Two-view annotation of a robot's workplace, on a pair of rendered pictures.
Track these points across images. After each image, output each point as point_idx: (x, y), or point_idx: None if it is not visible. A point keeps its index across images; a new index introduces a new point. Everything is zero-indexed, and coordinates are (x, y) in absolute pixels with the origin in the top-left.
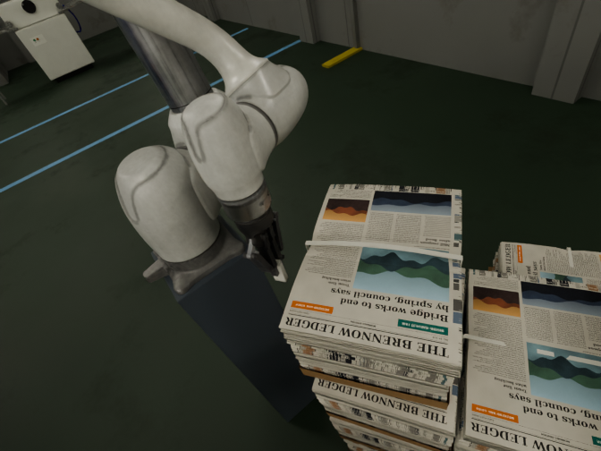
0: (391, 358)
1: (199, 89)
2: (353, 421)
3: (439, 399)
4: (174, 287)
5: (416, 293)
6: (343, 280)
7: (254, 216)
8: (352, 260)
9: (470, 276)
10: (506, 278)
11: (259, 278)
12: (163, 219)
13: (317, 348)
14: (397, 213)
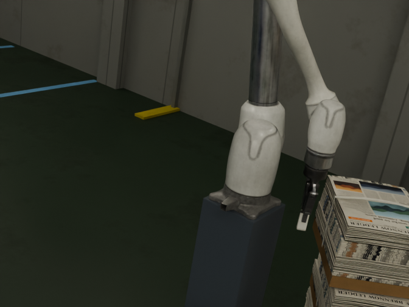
0: (406, 242)
1: (277, 97)
2: None
3: None
4: (249, 214)
5: (407, 219)
6: (369, 212)
7: (328, 167)
8: (367, 206)
9: None
10: None
11: (277, 232)
12: (271, 160)
13: (360, 245)
14: (377, 191)
